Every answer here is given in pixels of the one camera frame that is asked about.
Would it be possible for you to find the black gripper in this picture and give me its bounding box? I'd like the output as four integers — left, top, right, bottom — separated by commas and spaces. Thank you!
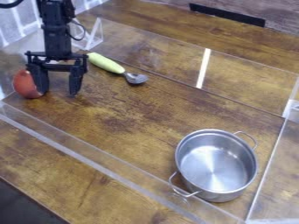
25, 51, 89, 95

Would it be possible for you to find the red white-spotted toy mushroom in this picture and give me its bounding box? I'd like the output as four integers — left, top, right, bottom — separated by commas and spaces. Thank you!
14, 69, 43, 99

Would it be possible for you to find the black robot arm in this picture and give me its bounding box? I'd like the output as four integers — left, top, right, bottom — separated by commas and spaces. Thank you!
26, 0, 89, 95

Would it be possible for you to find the silver metal pot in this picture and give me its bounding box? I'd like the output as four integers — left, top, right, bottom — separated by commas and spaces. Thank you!
169, 129, 258, 203

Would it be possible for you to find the black strip on table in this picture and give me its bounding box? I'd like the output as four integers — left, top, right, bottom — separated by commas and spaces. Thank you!
190, 3, 268, 27

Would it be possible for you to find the yellow-handled metal spoon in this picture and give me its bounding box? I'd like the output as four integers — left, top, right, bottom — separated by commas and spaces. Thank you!
89, 52, 149, 85

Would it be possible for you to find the clear acrylic enclosure wall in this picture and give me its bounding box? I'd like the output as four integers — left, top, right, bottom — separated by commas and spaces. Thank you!
0, 0, 299, 224

